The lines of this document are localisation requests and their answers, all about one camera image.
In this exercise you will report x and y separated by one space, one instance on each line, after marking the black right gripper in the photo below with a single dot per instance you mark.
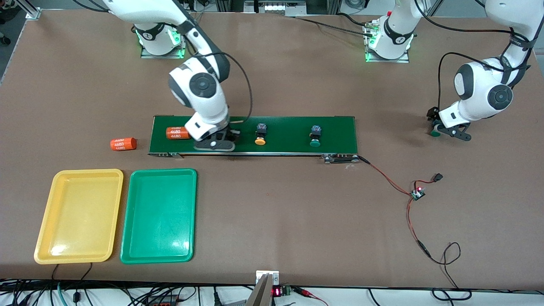
230 133

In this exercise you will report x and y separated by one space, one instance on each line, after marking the green mushroom push button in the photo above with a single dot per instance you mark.
435 133
315 143

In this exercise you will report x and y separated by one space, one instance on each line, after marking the orange 4680 cylinder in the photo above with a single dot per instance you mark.
177 133
123 144

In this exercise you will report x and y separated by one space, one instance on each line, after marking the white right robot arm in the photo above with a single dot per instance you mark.
204 97

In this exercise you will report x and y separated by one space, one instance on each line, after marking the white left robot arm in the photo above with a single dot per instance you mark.
480 93

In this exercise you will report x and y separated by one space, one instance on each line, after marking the green conveyor belt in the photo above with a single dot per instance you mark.
289 136

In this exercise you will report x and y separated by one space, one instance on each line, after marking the red-black lead with black plug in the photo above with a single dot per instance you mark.
438 177

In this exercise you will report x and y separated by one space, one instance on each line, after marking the black speed controller board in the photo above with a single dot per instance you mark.
417 194

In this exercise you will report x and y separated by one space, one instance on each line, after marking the red-black conveyor motor lead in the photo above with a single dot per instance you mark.
364 160

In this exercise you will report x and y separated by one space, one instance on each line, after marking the green plastic tray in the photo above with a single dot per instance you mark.
157 216

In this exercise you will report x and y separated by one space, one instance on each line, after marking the red-black power supply lead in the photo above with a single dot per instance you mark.
423 248

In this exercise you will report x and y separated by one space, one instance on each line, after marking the red digit display module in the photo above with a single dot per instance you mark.
280 291

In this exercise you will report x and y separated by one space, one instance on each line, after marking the red clip leads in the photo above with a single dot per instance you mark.
308 293

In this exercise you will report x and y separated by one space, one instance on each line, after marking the yellow plastic tray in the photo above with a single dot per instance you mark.
76 221

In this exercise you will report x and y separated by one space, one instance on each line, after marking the orange power strip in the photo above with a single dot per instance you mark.
163 302

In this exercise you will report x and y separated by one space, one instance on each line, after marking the black shoe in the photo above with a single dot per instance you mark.
3 40

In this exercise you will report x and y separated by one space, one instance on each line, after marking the aluminium frame with device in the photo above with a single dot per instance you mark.
276 6

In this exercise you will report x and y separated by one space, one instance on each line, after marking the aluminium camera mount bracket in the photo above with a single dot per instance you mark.
261 293

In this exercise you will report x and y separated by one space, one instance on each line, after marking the aluminium extrusion post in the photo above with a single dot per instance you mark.
32 12

